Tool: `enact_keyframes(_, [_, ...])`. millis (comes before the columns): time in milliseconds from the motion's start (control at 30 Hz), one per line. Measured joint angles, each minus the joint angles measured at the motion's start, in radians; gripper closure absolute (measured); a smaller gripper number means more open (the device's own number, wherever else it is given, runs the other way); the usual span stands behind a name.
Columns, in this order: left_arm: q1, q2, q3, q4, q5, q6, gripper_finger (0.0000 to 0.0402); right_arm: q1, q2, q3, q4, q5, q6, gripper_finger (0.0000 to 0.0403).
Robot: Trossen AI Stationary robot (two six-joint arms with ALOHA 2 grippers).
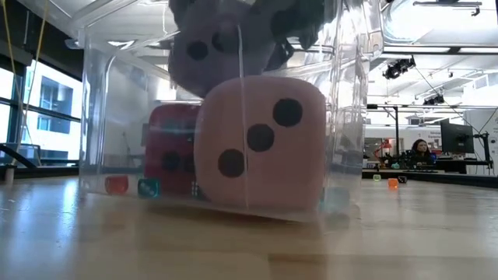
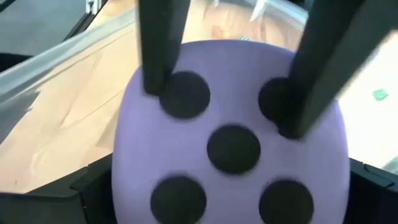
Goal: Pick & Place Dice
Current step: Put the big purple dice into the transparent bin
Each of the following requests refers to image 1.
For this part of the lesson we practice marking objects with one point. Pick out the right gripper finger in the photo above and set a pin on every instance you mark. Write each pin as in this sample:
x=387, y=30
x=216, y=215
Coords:
x=179, y=9
x=284, y=54

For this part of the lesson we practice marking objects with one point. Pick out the large purple foam die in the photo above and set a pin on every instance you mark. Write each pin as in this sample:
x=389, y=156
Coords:
x=194, y=74

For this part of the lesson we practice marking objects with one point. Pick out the large pink foam die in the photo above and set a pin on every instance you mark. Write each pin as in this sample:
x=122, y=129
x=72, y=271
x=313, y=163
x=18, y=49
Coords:
x=292, y=175

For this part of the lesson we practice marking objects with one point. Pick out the large red foam die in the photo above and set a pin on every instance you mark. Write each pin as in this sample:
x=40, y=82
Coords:
x=171, y=132

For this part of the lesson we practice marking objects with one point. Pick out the clear plastic container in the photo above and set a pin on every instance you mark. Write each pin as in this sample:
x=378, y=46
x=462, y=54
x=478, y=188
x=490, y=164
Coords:
x=116, y=116

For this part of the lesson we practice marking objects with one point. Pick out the small orange-red die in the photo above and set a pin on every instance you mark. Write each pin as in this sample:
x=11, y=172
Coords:
x=116, y=185

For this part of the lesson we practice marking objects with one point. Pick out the black ceiling spotlight cluster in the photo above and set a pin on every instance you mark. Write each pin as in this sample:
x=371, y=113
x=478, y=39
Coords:
x=397, y=69

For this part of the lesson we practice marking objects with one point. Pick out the red desk lamp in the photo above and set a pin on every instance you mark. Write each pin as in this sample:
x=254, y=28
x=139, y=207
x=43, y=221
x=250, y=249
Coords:
x=383, y=147

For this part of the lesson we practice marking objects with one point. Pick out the small yellow-green die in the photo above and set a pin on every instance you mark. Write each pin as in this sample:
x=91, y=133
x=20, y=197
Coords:
x=376, y=177

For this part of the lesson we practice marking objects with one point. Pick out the person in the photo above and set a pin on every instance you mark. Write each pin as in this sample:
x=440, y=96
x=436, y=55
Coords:
x=421, y=148

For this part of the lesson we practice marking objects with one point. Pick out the small orange die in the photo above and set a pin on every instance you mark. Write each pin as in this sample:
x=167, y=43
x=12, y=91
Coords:
x=393, y=183

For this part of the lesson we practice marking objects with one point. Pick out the small black die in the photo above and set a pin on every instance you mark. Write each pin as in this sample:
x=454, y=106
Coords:
x=402, y=179

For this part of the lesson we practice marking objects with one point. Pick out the black computer monitor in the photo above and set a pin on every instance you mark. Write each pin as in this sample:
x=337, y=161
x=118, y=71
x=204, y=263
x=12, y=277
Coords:
x=457, y=136

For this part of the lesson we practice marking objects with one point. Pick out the black background frame stand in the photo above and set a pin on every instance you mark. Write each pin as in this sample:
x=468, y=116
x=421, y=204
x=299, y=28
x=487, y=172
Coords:
x=396, y=124

